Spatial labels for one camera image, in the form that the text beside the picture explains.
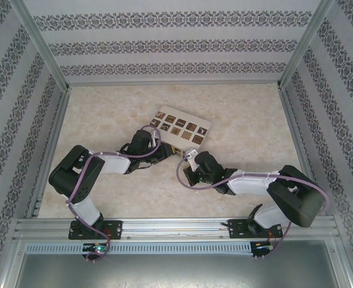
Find aluminium frame post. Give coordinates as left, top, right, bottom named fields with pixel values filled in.
left=277, top=0, right=337, bottom=90
left=13, top=0, right=71, bottom=92

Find small circuit board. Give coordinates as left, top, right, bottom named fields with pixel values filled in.
left=252, top=241, right=274, bottom=252

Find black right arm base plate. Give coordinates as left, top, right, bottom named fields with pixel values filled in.
left=228, top=218, right=282, bottom=240

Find wooden box with brown cutouts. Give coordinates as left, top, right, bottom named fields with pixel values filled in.
left=149, top=104, right=211, bottom=159

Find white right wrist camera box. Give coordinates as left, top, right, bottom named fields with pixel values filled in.
left=184, top=148, right=199, bottom=165

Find aluminium mounting rail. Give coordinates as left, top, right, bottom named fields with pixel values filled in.
left=13, top=217, right=337, bottom=241

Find grey metal sheet panel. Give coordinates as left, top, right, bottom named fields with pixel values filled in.
left=13, top=253, right=350, bottom=288

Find grey slotted cable duct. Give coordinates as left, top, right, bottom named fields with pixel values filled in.
left=24, top=241, right=253, bottom=256

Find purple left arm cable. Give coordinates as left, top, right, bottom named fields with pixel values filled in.
left=65, top=125, right=162, bottom=264

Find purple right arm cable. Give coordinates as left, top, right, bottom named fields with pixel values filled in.
left=176, top=154, right=332, bottom=259

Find circuit board with green light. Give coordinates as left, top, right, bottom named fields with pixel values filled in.
left=82, top=243, right=109, bottom=253

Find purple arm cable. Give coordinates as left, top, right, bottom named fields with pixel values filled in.
left=176, top=154, right=332, bottom=259
left=65, top=125, right=162, bottom=264

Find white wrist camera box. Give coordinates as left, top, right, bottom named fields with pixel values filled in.
left=151, top=128, right=163, bottom=148
left=184, top=148, right=199, bottom=165

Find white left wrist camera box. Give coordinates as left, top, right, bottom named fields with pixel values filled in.
left=151, top=128, right=163, bottom=148

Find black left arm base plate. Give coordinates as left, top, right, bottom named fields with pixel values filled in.
left=69, top=220, right=124, bottom=241

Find aluminium side rail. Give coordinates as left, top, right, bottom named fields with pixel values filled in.
left=28, top=89, right=71, bottom=219
left=277, top=86, right=325, bottom=216

